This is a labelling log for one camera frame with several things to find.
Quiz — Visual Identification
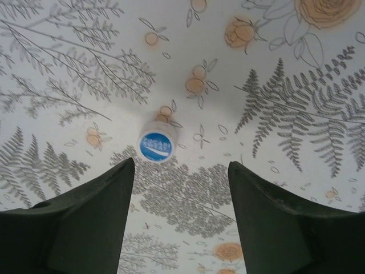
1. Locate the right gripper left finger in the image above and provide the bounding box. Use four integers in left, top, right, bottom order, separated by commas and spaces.
0, 157, 135, 274

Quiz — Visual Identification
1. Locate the floral patterned table mat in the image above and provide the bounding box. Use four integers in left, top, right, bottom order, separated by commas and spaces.
0, 0, 365, 274

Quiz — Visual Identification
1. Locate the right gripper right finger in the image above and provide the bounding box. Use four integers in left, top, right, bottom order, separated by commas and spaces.
227, 161, 365, 274

